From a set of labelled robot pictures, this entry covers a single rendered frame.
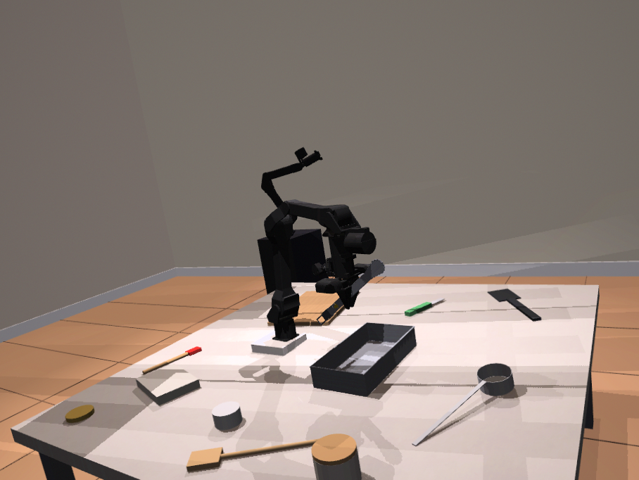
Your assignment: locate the yellow flat disc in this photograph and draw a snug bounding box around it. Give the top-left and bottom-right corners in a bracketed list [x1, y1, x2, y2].
[65, 405, 95, 423]

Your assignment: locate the light wooden board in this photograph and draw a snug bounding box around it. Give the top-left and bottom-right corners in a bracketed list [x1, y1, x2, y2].
[293, 291, 345, 326]

